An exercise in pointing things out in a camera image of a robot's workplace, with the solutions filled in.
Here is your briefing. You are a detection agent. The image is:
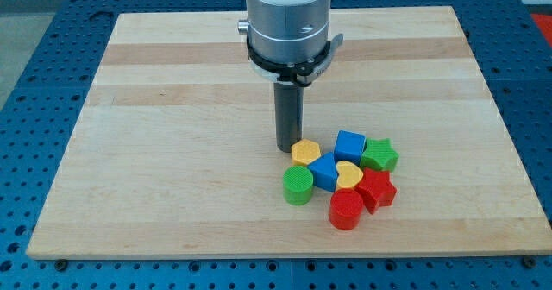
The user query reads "light wooden board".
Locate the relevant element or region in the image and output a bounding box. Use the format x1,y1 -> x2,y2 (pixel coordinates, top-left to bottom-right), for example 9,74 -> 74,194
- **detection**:
27,6 -> 551,260

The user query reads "yellow hexagon block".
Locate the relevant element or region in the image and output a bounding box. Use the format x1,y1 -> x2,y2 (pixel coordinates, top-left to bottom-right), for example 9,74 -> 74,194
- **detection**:
291,139 -> 322,167

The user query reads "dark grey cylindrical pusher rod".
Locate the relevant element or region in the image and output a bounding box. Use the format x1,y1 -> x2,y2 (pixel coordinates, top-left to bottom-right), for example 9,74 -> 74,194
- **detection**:
273,83 -> 304,153

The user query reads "green cylinder block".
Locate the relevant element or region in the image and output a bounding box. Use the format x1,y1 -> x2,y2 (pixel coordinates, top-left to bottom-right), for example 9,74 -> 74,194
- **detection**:
282,166 -> 314,205

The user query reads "blue triangle block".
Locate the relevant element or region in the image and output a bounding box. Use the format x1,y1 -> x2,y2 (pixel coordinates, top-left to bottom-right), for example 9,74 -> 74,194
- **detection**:
307,152 -> 338,192

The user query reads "blue cube block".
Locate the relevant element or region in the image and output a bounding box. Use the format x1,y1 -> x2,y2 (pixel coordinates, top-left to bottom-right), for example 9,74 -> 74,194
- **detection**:
334,130 -> 366,165

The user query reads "yellow heart block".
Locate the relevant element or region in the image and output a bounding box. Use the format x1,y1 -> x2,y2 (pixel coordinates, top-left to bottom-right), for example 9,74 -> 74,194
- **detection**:
336,161 -> 364,191

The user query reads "red cylinder block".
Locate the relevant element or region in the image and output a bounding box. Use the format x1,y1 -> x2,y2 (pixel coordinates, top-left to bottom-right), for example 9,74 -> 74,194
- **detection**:
329,189 -> 364,230

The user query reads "green star block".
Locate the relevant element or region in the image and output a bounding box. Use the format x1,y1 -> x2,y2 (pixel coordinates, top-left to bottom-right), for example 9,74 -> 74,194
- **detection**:
360,138 -> 399,172

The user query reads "red star block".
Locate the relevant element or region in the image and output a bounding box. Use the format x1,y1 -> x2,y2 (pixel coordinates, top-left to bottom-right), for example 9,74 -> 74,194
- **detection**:
355,167 -> 397,214

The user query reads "red object at edge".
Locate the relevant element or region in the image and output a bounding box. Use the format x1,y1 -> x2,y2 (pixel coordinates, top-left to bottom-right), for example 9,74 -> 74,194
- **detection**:
531,14 -> 552,46

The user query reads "black clamp ring with lever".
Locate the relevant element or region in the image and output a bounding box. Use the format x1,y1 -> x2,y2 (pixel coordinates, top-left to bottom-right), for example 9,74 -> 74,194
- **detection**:
246,33 -> 345,88

